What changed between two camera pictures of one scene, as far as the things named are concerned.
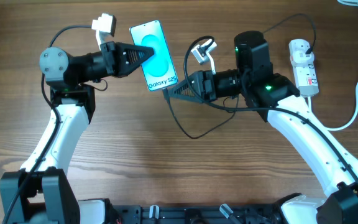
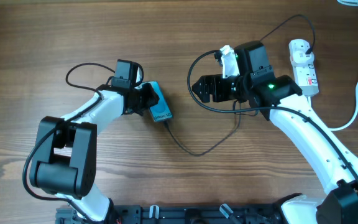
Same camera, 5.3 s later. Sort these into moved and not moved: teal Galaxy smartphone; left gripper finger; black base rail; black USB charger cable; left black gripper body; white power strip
Moved: black USB charger cable; left black gripper body; teal Galaxy smartphone; left gripper finger
Not moved: black base rail; white power strip
